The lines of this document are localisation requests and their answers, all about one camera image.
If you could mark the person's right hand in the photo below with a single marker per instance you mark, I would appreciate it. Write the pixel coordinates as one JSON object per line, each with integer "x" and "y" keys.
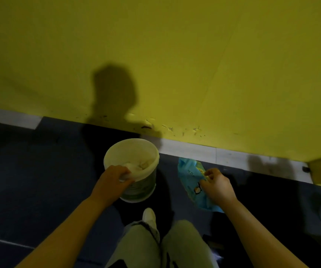
{"x": 219, "y": 188}

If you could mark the person's left hand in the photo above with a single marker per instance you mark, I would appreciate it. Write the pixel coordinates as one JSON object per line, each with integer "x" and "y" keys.
{"x": 107, "y": 186}

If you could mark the person's right fingers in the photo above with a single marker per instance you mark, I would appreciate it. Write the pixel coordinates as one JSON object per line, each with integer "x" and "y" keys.
{"x": 209, "y": 175}

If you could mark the person's left fingers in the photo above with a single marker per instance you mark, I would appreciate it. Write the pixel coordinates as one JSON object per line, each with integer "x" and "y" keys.
{"x": 123, "y": 172}

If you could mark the white cloth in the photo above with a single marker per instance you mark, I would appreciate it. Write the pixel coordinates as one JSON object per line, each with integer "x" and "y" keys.
{"x": 138, "y": 166}

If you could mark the blue snack packet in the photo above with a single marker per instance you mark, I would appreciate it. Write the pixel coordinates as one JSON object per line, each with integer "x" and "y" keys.
{"x": 189, "y": 178}

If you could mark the white plastic bucket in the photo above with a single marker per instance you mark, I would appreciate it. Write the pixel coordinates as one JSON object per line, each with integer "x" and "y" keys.
{"x": 138, "y": 189}

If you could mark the person's left forearm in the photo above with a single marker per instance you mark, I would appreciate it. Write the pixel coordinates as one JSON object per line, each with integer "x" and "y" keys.
{"x": 65, "y": 237}

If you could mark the person's right forearm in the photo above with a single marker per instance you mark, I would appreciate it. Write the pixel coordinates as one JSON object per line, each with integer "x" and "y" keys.
{"x": 258, "y": 237}

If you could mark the white baseboard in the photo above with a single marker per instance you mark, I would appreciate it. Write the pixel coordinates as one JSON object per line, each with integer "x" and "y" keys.
{"x": 188, "y": 149}

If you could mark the light grey trousers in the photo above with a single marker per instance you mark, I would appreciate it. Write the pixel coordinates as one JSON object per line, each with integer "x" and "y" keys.
{"x": 182, "y": 248}

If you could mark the small black doorstop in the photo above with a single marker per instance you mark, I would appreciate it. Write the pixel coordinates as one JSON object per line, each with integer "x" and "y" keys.
{"x": 305, "y": 169}

